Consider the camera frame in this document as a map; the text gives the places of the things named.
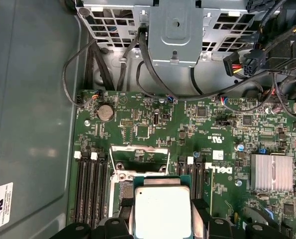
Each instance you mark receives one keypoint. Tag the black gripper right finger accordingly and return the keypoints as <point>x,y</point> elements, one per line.
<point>220,230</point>

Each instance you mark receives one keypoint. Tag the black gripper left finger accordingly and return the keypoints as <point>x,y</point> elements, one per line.
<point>113,229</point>

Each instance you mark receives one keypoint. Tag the silver CPU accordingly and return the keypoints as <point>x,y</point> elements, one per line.
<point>162,211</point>

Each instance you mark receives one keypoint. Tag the CPU socket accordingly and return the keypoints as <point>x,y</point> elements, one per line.
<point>126,190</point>

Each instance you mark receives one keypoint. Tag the black RAM slot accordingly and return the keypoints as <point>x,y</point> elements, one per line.
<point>198,179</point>
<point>180,166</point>
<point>87,189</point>
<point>95,189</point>
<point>103,189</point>
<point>80,189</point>
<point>189,169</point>

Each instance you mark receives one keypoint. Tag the white board label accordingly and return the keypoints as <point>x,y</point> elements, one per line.
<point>218,155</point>

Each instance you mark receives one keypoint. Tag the silver chipset heatsink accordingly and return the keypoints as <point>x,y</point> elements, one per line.
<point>272,173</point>

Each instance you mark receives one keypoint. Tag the green motherboard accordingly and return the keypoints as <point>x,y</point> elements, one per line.
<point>187,139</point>

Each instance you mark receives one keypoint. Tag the silver board screw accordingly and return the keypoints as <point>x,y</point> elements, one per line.
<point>87,122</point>

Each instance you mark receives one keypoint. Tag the white case label sticker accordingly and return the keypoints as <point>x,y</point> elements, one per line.
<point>3,204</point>

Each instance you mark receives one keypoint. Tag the square black chip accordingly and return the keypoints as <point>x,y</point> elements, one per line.
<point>201,112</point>
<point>247,120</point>

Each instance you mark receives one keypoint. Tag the round coin battery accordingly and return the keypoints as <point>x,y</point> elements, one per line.
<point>105,112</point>

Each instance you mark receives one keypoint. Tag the internal USB port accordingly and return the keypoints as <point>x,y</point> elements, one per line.
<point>156,119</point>

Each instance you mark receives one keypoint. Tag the black eight-pin power connector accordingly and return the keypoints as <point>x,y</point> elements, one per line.
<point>256,58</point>

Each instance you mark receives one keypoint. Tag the metal disk bay cage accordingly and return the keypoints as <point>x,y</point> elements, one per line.
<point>177,37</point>

